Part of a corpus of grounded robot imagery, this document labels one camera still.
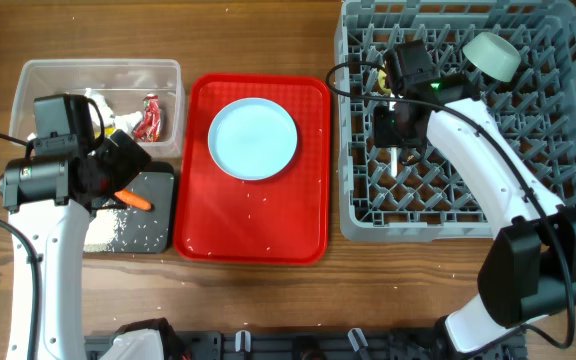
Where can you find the white plastic spoon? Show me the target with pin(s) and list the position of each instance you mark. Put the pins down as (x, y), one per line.
(394, 151)

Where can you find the red snack wrapper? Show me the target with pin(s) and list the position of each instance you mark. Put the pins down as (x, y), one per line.
(149, 128)

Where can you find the green bowl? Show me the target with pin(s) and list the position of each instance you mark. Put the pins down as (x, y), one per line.
(493, 55)

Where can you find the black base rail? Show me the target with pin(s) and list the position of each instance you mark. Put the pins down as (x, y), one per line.
(396, 344)

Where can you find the black plastic tray bin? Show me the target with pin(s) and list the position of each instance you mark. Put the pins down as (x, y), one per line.
(157, 184)

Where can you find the orange carrot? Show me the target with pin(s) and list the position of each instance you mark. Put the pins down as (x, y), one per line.
(133, 200)

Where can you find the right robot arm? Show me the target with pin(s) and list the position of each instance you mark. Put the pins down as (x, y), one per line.
(528, 279)

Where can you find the red plastic tray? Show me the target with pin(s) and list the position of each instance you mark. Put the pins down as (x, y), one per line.
(282, 220)

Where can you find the clear plastic bin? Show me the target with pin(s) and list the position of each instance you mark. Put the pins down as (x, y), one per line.
(123, 82)

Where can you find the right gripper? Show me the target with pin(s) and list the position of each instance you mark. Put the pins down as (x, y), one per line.
(382, 138)

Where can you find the white tissue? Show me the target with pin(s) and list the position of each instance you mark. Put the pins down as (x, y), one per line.
(102, 109)
(127, 123)

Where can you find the yellow silver foil wrapper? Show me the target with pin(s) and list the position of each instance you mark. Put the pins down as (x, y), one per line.
(107, 132)

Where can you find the light blue plate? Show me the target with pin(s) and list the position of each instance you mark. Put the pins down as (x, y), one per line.
(252, 139)

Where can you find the grey dishwasher rack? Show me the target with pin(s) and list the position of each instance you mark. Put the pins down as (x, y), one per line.
(535, 111)

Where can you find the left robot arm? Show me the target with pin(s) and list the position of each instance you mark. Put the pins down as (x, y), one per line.
(48, 195)

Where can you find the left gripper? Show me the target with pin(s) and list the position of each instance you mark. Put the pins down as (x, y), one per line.
(125, 163)

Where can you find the white rice pile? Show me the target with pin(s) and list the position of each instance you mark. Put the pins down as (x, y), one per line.
(127, 231)

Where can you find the yellow plastic cup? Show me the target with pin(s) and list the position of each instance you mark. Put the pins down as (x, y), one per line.
(382, 83)

